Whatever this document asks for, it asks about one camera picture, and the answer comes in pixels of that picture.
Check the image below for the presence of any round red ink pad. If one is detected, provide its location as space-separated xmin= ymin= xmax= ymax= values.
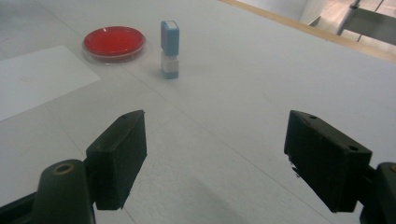
xmin=81 ymin=25 xmax=148 ymax=65

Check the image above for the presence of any blue stamp cap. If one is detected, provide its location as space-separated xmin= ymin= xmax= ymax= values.
xmin=161 ymin=69 xmax=179 ymax=80

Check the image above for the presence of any blue and white stamp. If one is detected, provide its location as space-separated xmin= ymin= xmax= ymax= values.
xmin=160 ymin=20 xmax=180 ymax=73

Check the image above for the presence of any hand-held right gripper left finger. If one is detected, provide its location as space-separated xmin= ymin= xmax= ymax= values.
xmin=85 ymin=109 xmax=149 ymax=211

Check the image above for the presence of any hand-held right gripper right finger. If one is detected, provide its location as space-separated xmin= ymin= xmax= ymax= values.
xmin=283 ymin=109 xmax=374 ymax=214

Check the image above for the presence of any white paper sheet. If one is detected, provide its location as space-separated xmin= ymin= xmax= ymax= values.
xmin=0 ymin=45 xmax=102 ymax=123

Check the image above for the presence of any light wooden table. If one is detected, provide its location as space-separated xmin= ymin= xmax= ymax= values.
xmin=218 ymin=0 xmax=396 ymax=65

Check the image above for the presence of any white metal desk frame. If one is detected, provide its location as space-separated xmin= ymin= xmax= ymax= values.
xmin=334 ymin=0 xmax=396 ymax=47

